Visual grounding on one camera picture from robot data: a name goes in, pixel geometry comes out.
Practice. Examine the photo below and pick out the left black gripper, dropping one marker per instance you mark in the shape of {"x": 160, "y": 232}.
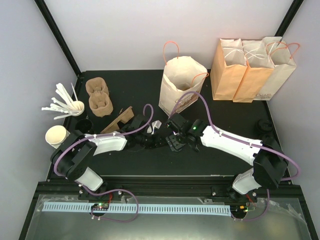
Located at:
{"x": 156, "y": 143}

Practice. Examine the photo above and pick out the printed Cream Bear paper bag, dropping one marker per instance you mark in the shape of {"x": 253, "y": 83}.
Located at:
{"x": 181, "y": 74}

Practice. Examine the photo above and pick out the black paper cup stack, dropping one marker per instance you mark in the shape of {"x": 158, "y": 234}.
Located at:
{"x": 85, "y": 126}

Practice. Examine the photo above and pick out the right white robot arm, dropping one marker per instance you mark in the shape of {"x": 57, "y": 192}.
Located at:
{"x": 264, "y": 156}

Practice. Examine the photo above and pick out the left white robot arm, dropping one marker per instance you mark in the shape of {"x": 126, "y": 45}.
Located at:
{"x": 71, "y": 160}

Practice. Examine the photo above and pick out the black coffee lid back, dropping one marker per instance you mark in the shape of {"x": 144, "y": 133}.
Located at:
{"x": 264, "y": 125}

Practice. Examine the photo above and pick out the black coffee lid middle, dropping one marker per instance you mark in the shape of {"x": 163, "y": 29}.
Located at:
{"x": 266, "y": 137}

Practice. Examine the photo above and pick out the back-left pulp cup carrier stack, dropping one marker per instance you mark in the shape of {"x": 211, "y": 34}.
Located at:
{"x": 99, "y": 97}

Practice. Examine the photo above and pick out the left orange paper bag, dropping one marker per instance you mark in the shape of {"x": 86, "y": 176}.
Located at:
{"x": 228, "y": 68}

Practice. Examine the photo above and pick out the orange paper bag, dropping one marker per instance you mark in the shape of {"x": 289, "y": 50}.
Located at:
{"x": 259, "y": 69}
{"x": 228, "y": 68}

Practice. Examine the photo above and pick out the stack of white paper cups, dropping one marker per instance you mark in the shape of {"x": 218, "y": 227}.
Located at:
{"x": 56, "y": 135}

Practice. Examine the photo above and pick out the middle orange paper bag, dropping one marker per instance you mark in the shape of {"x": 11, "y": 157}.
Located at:
{"x": 259, "y": 69}

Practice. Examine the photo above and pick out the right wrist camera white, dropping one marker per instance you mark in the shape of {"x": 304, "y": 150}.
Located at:
{"x": 171, "y": 124}

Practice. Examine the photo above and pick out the light blue cable duct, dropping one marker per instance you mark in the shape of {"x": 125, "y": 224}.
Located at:
{"x": 126, "y": 208}

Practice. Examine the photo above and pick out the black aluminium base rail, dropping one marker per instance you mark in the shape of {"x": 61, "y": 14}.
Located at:
{"x": 218, "y": 189}

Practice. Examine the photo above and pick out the white bag orange handles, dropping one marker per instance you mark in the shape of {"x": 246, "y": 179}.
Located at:
{"x": 282, "y": 56}

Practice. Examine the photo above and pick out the left black frame post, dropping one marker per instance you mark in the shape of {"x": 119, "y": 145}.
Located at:
{"x": 49, "y": 19}

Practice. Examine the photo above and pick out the black frame post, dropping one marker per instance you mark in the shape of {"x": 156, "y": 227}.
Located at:
{"x": 288, "y": 18}
{"x": 49, "y": 19}

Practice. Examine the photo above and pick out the right black frame post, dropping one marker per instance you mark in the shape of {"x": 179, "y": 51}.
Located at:
{"x": 288, "y": 18}

